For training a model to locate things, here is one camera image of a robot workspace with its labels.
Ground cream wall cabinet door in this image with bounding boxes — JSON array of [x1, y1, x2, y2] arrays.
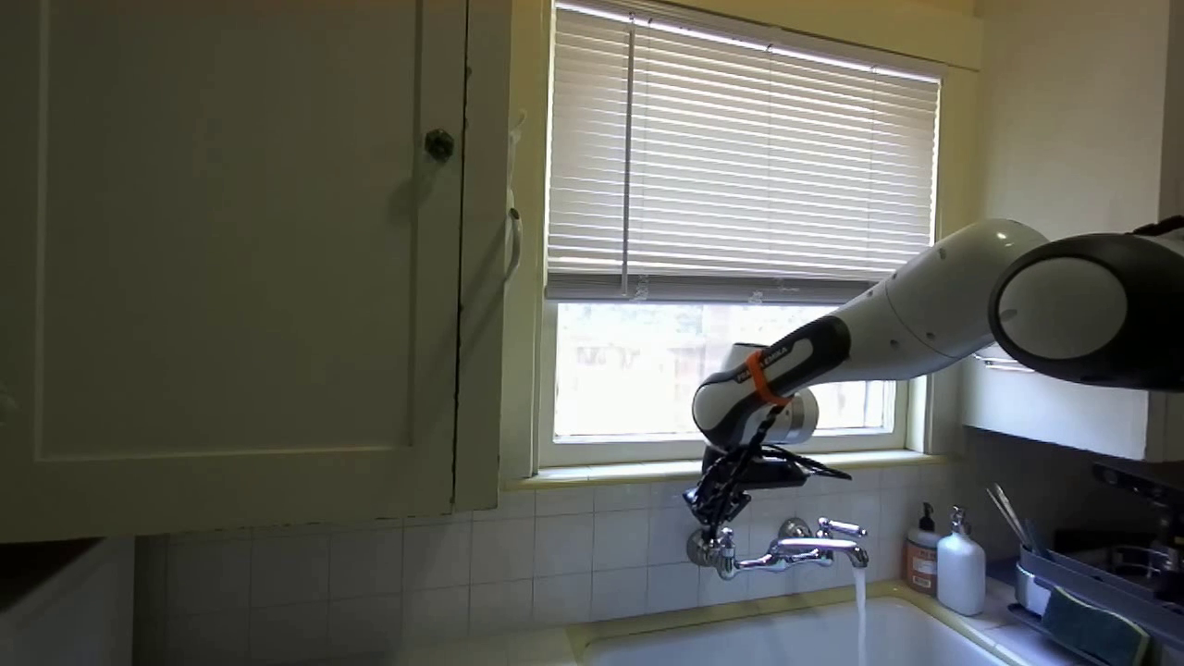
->
[[0, 0, 465, 540]]

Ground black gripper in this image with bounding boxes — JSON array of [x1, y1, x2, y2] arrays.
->
[[684, 447, 844, 530]]

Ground chrome wall-mounted tap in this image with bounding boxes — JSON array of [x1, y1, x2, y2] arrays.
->
[[684, 517, 871, 579]]

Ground window with white frame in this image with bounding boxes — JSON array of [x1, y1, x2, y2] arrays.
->
[[535, 302, 927, 468]]

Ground dark round cabinet knob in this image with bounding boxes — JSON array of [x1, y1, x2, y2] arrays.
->
[[421, 129, 455, 162]]

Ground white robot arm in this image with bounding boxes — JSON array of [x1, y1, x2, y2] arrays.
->
[[688, 213, 1184, 532]]

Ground white window blinds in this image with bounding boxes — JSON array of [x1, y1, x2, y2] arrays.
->
[[546, 0, 940, 300]]

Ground white enamel sink basin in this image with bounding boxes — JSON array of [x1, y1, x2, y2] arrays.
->
[[577, 590, 1043, 666]]

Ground dish rack with utensils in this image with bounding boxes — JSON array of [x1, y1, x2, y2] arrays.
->
[[989, 466, 1184, 649]]

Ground brown soap dispenser bottle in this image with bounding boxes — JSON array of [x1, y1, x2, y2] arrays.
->
[[903, 506, 940, 595]]

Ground white soap dispenser bottle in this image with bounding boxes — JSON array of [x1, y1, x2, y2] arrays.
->
[[937, 515, 989, 615]]

